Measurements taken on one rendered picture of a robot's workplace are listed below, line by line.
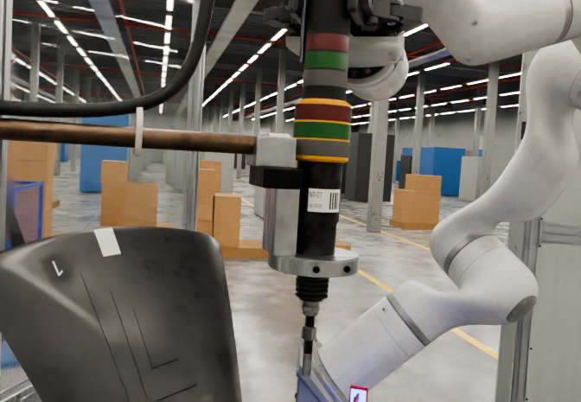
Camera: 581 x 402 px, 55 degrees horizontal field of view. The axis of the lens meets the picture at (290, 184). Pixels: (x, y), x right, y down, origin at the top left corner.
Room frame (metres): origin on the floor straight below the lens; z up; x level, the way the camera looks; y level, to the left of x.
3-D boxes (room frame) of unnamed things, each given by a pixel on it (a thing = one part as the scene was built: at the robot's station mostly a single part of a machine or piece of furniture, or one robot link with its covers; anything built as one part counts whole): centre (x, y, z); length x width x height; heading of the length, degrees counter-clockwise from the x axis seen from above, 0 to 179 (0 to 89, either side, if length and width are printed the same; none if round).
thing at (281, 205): (0.42, -0.01, 1.47); 0.09 x 0.07 x 0.10; 110
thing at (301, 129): (0.42, -0.02, 1.53); 0.04 x 0.04 x 0.01
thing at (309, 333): (0.42, -0.02, 1.36); 0.01 x 0.01 x 0.05
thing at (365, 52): (0.53, -0.05, 1.63); 0.11 x 0.10 x 0.07; 165
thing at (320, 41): (0.42, -0.02, 1.59); 0.03 x 0.03 x 0.01
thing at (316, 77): (0.42, -0.02, 1.57); 0.03 x 0.03 x 0.01
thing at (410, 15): (0.48, -0.07, 1.63); 0.08 x 0.06 x 0.01; 44
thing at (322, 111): (0.42, -0.02, 1.54); 0.04 x 0.04 x 0.01
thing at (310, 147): (0.42, -0.02, 1.52); 0.04 x 0.04 x 0.01
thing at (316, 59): (0.42, -0.02, 1.58); 0.03 x 0.03 x 0.01
